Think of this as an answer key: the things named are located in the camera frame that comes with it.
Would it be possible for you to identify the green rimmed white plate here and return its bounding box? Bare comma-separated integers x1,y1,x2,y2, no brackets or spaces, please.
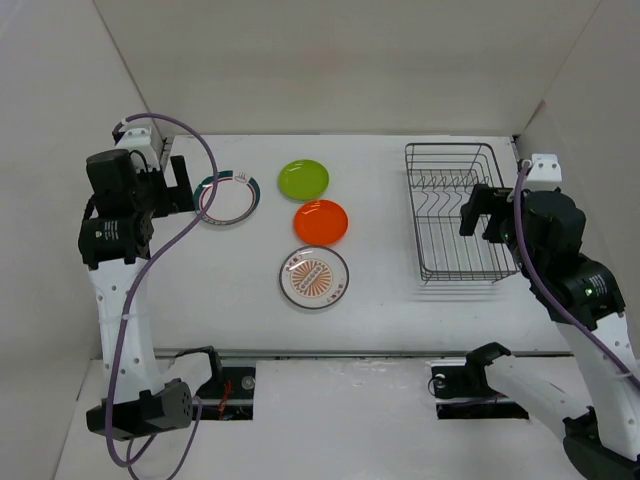
201,170,261,226

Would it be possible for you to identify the orange sunburst patterned plate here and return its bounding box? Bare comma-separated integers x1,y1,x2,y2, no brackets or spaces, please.
278,246,350,311

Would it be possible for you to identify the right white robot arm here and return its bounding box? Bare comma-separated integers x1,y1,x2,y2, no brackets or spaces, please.
460,184,639,479

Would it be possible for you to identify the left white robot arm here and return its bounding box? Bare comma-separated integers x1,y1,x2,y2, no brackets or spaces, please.
78,149,224,441

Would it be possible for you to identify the lime green plate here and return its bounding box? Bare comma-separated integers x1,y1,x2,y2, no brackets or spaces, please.
278,159,330,201

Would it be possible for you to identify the black wire dish rack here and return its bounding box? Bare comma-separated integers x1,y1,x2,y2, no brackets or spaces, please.
404,141,518,283

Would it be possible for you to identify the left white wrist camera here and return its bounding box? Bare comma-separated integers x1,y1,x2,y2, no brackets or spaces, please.
115,119,162,164

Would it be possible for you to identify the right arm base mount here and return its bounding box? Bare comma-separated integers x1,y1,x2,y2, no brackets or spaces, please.
427,362,530,420

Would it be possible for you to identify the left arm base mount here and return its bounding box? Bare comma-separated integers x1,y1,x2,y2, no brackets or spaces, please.
197,365,256,421

